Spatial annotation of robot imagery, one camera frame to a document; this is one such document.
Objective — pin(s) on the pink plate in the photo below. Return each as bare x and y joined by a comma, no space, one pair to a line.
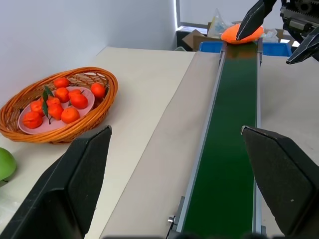
49,125

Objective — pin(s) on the green apple toy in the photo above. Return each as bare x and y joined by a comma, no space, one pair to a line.
6,164

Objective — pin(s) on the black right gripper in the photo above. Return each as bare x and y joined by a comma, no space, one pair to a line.
299,17

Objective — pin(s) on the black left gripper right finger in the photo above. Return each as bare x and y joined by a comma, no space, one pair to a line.
281,174

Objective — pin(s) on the brown wicker basket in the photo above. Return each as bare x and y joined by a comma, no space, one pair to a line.
104,109

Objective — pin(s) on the green leaf sprig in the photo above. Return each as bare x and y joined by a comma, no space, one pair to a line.
45,99

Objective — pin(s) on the blue plastic bin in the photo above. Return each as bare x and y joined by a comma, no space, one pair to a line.
275,48

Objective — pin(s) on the cardboard box with plastic wrap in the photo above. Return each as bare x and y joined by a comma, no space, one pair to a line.
275,35

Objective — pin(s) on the brown cardboard box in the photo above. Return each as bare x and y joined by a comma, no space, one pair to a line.
195,39

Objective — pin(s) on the green conveyor belt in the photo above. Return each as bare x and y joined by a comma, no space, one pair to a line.
229,139

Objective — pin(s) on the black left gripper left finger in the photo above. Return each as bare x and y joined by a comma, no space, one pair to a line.
62,179

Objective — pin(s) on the clear plastic bag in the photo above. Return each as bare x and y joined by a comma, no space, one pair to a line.
218,25

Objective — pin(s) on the small orange tangerine toy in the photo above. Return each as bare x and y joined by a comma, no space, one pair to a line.
53,100
37,106
79,101
70,115
74,92
32,120
62,94
61,82
55,112
98,89

